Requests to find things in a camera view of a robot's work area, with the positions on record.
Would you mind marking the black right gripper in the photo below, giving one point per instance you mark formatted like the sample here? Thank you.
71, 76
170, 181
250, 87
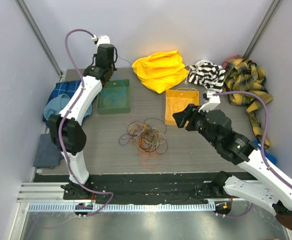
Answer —
190, 113

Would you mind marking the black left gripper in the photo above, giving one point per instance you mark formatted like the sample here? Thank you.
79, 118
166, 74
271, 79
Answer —
95, 55

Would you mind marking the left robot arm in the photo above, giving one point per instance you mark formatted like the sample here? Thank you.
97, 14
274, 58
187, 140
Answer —
66, 126

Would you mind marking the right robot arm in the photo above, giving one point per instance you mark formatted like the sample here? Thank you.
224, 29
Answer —
276, 194

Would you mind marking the yellow plastic bin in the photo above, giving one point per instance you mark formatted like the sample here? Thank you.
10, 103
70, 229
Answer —
177, 100

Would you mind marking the green plastic bin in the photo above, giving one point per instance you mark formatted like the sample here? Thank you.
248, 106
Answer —
114, 97

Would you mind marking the blue plaid cloth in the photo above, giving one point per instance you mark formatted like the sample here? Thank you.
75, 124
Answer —
67, 87

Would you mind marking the yellow cloth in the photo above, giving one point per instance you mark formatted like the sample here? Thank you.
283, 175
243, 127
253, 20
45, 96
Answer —
160, 71

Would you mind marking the black white striped cloth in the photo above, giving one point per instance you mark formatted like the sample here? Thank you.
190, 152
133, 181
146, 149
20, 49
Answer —
206, 74

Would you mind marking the light blue cloth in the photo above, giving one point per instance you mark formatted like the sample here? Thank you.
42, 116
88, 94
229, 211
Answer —
54, 106

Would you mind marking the yellow black plaid shirt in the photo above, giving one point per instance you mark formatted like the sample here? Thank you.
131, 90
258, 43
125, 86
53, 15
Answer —
244, 75

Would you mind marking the bright blue cloth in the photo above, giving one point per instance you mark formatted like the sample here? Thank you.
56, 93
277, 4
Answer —
269, 156

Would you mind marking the grey folded cloth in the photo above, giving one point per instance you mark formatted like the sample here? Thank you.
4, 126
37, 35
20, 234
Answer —
47, 155

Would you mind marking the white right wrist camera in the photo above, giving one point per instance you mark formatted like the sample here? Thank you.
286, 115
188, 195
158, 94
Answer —
211, 101

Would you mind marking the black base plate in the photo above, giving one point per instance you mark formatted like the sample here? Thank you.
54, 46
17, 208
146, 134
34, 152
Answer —
141, 189

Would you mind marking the aluminium frame rail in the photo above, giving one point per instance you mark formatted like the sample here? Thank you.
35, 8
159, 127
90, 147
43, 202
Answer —
48, 197

